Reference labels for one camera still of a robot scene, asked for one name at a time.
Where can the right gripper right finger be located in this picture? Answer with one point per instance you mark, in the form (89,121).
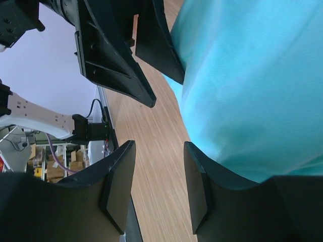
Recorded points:
(225,206)

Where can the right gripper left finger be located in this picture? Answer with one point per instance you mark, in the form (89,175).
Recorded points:
(91,205)

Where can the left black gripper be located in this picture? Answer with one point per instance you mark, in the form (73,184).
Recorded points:
(104,56)

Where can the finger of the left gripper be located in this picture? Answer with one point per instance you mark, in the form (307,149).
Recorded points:
(154,43)

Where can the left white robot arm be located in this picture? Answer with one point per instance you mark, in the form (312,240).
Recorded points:
(76,129)

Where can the teal green t shirt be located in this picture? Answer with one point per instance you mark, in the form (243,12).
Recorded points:
(251,99)

